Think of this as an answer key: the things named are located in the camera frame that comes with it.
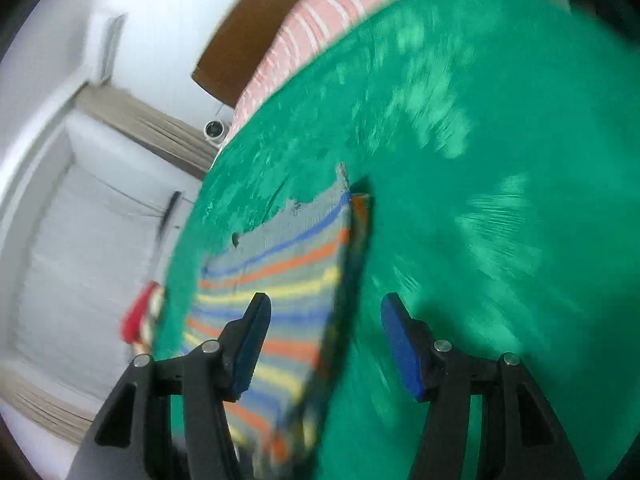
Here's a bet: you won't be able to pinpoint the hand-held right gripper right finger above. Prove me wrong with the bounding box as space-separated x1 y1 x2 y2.
380 292 586 480

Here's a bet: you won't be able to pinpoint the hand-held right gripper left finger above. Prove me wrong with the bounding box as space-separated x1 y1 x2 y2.
65 291 273 480

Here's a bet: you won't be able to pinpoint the striped knit sweater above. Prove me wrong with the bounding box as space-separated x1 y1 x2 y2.
177 162 373 476

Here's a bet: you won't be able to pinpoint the red cloth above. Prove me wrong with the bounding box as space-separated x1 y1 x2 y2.
119 280 168 346

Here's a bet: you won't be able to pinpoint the white sheer curtain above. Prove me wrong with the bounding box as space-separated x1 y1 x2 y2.
0 110 201 401

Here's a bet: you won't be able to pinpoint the green floral bedspread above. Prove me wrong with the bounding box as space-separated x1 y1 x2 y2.
150 0 640 480

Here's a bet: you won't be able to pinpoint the beige curtain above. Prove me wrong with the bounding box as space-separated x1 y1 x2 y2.
75 82 221 178
0 365 96 446

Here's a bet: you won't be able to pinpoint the small white fan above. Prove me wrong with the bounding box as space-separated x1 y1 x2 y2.
202 117 232 147

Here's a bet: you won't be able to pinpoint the brown wooden headboard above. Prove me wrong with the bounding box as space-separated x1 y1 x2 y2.
191 0 351 108

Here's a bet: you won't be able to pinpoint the white air conditioner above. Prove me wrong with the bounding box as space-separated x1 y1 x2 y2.
97 12 126 83

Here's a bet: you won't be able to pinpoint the pink striped pillow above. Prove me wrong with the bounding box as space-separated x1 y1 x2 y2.
230 0 496 136

